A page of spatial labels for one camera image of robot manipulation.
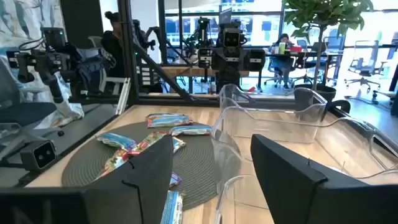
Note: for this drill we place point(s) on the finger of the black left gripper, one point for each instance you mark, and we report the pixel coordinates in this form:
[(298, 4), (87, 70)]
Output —
[(257, 60), (205, 58)]

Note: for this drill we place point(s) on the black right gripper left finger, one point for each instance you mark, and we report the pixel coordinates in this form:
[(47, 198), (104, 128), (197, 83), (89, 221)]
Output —
[(146, 186)]

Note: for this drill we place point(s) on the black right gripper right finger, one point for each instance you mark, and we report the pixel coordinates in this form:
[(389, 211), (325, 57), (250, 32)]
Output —
[(289, 186)]

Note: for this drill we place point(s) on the red and green granola bar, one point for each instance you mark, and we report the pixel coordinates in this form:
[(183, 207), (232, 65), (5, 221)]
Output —
[(148, 141), (113, 161)]

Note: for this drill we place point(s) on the white green snack bag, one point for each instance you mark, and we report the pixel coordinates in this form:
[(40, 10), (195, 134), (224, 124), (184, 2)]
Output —
[(115, 140)]

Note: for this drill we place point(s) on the black background robot arm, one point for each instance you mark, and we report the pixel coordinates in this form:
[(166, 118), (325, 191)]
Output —
[(46, 62), (146, 37), (202, 34)]

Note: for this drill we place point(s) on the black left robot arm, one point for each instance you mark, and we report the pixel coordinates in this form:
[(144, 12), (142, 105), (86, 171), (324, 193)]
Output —
[(228, 81)]

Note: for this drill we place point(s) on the blue granola bar red trim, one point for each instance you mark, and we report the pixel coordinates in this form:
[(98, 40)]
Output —
[(168, 120)]

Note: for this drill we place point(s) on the wooden background table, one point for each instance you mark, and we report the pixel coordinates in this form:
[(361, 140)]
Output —
[(186, 71)]

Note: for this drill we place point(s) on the person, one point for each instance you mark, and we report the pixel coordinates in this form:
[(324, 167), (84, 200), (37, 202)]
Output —
[(112, 46), (281, 63)]

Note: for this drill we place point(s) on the green cup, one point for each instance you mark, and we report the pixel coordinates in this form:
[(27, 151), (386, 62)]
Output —
[(282, 48)]

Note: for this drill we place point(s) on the red box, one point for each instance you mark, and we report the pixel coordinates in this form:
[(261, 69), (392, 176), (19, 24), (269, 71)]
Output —
[(296, 48)]

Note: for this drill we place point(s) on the open laptop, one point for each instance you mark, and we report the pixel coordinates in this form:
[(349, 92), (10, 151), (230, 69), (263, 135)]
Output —
[(225, 17)]

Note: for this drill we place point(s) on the dark office desk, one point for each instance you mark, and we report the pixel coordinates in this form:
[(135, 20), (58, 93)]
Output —
[(311, 53)]

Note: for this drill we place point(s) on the round grey woven placemat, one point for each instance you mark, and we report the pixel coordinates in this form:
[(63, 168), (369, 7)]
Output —
[(199, 168)]

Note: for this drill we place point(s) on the clear plastic bin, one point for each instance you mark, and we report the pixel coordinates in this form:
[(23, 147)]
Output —
[(227, 193), (342, 146), (270, 124)]

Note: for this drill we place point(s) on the dark plant pot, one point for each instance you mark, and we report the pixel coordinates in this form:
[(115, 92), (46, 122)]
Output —
[(320, 95)]

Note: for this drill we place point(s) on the green leafy indoor tree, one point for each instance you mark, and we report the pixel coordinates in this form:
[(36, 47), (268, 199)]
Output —
[(323, 15)]

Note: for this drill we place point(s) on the white chair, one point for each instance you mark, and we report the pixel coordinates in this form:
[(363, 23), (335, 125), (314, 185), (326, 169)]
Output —
[(122, 93)]

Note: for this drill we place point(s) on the grey office chair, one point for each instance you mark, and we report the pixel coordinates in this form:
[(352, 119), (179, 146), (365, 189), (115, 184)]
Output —
[(365, 67)]

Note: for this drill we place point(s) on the grey blue jacket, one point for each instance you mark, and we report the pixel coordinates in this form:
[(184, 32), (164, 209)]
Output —
[(93, 67)]

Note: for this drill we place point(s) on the black metal rig frame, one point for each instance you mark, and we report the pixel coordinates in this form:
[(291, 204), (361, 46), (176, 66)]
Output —
[(128, 62)]

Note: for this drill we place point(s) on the grey table-level camera box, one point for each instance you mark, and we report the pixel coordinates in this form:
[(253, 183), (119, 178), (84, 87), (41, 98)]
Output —
[(38, 155)]

